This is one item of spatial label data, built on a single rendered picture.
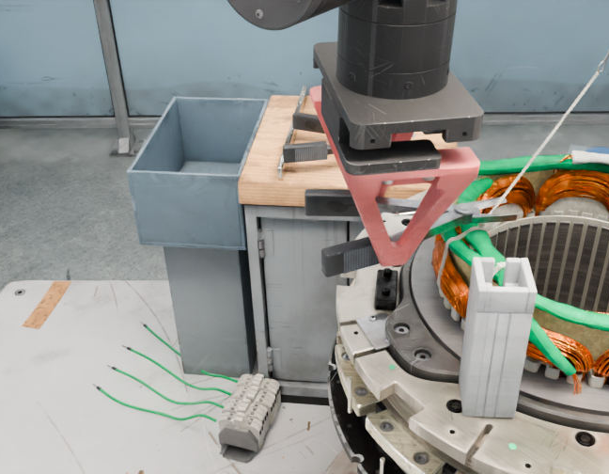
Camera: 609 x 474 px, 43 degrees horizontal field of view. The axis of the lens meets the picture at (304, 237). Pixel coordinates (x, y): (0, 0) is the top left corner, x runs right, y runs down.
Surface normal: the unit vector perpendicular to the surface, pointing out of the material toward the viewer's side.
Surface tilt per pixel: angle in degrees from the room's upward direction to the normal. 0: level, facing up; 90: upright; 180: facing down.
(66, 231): 0
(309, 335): 90
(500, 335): 90
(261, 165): 0
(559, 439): 0
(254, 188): 90
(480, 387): 90
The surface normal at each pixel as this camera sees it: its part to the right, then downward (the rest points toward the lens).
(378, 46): -0.38, 0.53
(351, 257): 0.38, 0.53
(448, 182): 0.16, 0.83
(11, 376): -0.03, -0.82
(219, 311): -0.13, 0.57
